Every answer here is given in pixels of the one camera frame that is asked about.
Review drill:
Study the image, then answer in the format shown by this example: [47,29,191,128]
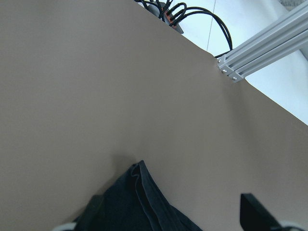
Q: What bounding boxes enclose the orange grey usb hub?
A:
[145,0,184,34]

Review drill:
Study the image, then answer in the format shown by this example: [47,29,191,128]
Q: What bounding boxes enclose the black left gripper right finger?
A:
[240,193,286,231]

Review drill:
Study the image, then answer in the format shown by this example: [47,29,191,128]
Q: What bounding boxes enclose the aluminium frame post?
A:
[218,1,308,83]

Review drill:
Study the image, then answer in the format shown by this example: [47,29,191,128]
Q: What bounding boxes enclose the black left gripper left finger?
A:
[75,195,103,231]

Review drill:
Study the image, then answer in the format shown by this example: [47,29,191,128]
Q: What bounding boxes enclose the black printed t-shirt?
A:
[92,161,200,231]

